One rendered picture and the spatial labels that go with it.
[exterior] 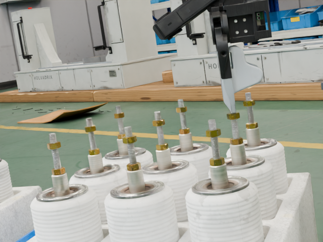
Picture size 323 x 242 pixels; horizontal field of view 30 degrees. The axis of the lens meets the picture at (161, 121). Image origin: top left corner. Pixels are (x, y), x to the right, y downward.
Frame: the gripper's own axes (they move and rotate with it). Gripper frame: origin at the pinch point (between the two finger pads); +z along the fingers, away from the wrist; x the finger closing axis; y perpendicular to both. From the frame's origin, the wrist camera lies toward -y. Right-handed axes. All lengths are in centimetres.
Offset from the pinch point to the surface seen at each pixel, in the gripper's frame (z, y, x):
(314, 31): 14, 108, 536
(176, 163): 9.1, -9.0, 4.4
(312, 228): 24.7, 11.7, 11.0
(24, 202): 18, -41, 25
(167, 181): 10.3, -10.3, -1.6
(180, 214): 15.7, -9.1, -1.2
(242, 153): 7.7, 1.3, -0.9
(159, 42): 6, -61, 707
